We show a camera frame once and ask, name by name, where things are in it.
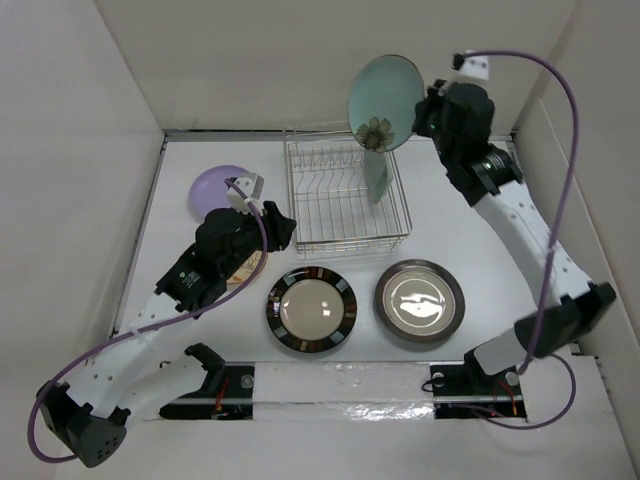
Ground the purple cable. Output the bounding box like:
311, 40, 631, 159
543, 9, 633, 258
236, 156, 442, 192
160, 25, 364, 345
464, 49, 582, 430
28, 177, 270, 462

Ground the teal rectangular plate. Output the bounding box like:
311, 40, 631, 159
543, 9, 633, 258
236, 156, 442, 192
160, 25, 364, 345
363, 150, 393, 205

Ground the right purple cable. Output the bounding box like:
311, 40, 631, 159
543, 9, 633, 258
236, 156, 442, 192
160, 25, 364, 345
464, 49, 582, 430

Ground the wire dish rack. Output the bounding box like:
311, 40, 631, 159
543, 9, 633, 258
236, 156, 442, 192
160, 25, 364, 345
283, 130, 413, 258

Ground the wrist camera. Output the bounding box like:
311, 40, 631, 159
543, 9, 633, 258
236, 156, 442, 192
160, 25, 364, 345
226, 173, 264, 212
452, 50, 490, 82

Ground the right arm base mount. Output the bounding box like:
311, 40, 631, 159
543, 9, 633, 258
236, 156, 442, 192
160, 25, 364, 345
422, 363, 527, 420

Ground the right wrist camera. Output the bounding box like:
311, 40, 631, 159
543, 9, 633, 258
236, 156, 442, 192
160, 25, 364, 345
452, 50, 490, 82

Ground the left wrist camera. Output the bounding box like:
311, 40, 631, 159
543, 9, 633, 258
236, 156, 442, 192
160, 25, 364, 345
226, 173, 264, 212

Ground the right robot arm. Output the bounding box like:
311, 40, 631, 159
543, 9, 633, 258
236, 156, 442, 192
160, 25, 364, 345
413, 80, 616, 393

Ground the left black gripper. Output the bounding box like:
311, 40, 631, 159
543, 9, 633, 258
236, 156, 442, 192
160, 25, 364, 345
221, 201, 294, 279

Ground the teal round flower plate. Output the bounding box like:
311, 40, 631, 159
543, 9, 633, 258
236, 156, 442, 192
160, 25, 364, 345
348, 55, 425, 152

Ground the purple plate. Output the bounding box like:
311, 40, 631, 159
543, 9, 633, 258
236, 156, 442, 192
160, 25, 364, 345
188, 165, 248, 219

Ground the black rimmed patterned plate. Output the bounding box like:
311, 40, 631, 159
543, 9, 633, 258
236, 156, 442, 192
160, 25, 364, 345
265, 266, 358, 354

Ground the tan plate under arm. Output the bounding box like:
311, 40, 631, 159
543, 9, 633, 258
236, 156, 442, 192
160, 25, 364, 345
227, 251, 263, 286

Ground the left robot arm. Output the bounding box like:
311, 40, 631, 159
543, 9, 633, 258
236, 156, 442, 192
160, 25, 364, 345
27, 201, 297, 468

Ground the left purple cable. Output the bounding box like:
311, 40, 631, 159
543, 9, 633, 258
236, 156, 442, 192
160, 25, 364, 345
28, 177, 270, 462

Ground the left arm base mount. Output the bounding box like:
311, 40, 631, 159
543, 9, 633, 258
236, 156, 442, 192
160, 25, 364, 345
159, 363, 255, 421

